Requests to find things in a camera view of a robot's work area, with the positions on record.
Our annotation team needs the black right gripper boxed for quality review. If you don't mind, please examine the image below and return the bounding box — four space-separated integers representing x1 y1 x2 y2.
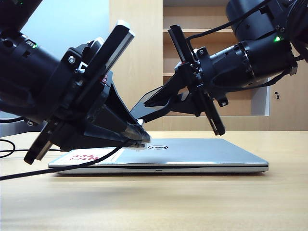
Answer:
144 25 253 136

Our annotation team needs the black charging cable silver plug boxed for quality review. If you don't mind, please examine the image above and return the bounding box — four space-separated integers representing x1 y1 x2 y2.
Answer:
0 118 146 181

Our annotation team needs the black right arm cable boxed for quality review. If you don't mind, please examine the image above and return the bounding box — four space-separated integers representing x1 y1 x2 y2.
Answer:
186 0 270 43

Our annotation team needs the black smartphone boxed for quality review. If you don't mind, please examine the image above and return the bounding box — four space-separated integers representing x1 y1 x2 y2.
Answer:
128 85 183 124

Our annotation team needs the light wooden shelf cabinet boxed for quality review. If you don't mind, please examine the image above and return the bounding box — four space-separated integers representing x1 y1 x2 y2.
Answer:
109 0 308 132

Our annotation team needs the silver Dell laptop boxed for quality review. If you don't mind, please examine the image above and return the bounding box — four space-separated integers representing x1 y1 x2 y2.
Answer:
48 138 269 175

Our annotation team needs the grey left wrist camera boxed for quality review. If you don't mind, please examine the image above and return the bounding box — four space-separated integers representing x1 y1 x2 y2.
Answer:
88 38 105 55

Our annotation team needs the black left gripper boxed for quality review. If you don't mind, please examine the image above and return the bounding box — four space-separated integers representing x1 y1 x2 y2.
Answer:
24 20 151 166

